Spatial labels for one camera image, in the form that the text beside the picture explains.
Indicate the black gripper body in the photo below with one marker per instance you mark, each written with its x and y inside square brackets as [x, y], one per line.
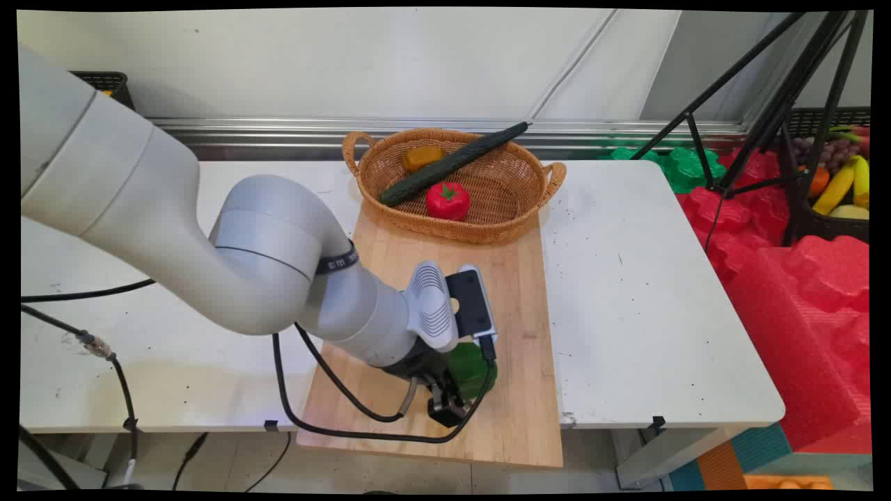
[418, 365]

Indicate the green foam mat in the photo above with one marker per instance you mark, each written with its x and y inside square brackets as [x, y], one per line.
[682, 167]

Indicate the small red foam mat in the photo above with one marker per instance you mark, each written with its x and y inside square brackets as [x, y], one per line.
[731, 216]

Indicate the red tomato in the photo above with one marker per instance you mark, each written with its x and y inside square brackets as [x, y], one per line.
[447, 202]

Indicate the orange-yellow vegetable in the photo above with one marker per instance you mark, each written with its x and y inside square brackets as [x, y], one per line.
[422, 158]

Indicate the white table leg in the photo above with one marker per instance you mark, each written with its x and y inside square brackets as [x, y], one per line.
[668, 456]

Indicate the black plastic fruit basket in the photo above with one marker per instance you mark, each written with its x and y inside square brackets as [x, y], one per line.
[828, 226]

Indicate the orange fruit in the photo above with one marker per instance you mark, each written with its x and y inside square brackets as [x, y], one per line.
[819, 182]

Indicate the woven wicker basket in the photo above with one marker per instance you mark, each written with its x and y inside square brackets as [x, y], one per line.
[508, 188]

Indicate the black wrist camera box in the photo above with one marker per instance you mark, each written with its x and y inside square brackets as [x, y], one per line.
[473, 299]

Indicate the large red foam mat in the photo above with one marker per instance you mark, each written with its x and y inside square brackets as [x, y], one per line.
[800, 327]

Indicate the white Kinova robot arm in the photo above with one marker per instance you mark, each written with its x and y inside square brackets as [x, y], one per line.
[139, 195]

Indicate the aluminium wall rail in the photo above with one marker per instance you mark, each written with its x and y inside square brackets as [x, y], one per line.
[278, 129]

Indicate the pale yellow fruit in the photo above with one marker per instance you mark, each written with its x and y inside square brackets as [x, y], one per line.
[849, 212]

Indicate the red and green fruit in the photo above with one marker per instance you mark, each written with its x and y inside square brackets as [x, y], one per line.
[856, 136]

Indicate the black tripod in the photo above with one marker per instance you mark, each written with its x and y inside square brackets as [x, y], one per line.
[786, 104]

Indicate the wooden cutting board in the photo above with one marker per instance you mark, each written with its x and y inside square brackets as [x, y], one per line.
[518, 306]

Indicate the purple grape bunch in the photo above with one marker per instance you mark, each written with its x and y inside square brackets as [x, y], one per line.
[832, 149]

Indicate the green bell pepper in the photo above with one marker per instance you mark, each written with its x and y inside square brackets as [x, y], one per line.
[475, 372]

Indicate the teal and orange foam tile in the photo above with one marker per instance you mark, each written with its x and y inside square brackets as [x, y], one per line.
[724, 463]

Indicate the dark green cucumber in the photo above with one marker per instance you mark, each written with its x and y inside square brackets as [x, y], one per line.
[445, 165]

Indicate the black plastic vegetable basket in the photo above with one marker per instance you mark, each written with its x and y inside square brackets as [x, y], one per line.
[111, 85]

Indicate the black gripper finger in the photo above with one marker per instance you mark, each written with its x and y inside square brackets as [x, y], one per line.
[435, 402]
[452, 414]

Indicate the yellow banana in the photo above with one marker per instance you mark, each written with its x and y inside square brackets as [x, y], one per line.
[834, 189]
[862, 179]

